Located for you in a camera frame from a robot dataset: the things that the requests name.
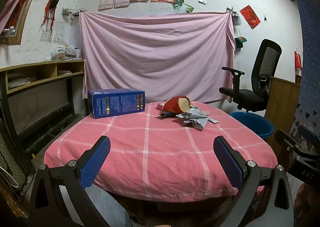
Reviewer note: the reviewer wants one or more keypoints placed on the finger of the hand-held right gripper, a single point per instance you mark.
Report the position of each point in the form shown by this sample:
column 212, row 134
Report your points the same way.
column 285, row 141

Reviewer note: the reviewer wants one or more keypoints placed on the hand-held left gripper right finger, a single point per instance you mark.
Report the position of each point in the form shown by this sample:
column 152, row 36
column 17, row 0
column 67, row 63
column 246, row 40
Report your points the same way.
column 228, row 162

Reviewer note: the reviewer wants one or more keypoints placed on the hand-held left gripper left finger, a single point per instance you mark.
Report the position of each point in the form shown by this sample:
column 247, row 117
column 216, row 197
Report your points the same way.
column 96, row 164

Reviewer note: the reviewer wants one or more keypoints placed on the blue plastic bucket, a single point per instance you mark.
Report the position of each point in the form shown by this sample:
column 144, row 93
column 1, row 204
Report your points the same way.
column 255, row 126

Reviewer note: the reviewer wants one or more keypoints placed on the small paper scrap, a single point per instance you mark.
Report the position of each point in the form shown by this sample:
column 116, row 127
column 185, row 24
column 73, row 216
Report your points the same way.
column 213, row 120

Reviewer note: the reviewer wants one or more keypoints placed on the grey paper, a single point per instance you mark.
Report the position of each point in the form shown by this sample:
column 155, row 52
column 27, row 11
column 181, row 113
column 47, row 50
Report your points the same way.
column 193, row 123

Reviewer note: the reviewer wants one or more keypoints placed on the wooden desk panel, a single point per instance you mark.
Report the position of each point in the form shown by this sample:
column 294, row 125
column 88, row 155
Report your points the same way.
column 282, row 101

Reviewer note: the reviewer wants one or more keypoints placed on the person's leg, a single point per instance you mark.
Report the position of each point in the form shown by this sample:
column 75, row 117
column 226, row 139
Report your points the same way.
column 107, row 207

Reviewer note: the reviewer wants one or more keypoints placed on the black office chair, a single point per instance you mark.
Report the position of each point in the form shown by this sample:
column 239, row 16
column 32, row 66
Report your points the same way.
column 250, row 96

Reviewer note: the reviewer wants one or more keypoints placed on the blue cardboard box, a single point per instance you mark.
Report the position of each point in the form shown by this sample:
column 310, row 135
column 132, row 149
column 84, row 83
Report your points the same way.
column 117, row 104

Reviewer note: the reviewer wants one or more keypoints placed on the pink checked bedsheet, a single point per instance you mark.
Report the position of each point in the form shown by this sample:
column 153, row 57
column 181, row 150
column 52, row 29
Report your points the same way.
column 162, row 156

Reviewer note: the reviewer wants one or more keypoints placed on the dark flat wrapper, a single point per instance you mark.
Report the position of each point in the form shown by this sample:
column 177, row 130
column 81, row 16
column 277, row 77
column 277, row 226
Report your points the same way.
column 166, row 115

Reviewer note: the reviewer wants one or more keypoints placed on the red paper cup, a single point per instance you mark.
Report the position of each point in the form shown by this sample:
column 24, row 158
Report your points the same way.
column 173, row 104

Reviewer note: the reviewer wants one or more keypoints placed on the red hanging bag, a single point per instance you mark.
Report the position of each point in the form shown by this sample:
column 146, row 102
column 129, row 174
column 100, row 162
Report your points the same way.
column 298, row 60

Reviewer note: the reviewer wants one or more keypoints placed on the dark blue patterned curtain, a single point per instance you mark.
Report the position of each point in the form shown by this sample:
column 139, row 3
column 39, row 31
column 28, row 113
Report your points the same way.
column 308, row 54

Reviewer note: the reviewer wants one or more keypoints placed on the green cap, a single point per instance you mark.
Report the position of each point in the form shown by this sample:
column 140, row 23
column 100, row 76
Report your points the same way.
column 240, row 41

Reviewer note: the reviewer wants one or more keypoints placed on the papers in shelf cubby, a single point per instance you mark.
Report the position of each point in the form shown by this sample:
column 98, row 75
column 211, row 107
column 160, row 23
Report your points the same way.
column 18, row 83

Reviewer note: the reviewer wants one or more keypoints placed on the stack of papers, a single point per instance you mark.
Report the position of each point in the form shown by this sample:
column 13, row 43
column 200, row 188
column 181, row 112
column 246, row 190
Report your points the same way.
column 66, row 54

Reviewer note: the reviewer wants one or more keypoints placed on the pink hanging sheet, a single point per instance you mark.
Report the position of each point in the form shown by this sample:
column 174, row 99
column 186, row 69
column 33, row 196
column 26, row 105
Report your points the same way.
column 157, row 54

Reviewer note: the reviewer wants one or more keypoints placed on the red paper envelope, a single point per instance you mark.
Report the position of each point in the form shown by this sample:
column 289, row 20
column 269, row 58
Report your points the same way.
column 250, row 16

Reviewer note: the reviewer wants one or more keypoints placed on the red tassel ornament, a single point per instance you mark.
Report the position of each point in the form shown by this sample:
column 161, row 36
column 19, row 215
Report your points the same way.
column 50, row 9

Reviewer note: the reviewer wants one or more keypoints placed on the white wall fixture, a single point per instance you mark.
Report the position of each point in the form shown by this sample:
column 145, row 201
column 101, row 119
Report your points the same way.
column 236, row 18

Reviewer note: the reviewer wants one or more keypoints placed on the wall calendar sheets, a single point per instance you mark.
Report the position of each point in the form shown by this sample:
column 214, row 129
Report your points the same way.
column 58, row 33

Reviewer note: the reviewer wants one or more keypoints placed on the wooden window frame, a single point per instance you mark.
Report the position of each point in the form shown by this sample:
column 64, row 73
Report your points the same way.
column 23, row 24

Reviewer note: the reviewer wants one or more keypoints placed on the green wall photos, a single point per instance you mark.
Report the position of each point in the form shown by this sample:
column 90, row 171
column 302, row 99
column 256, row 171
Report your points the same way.
column 183, row 6

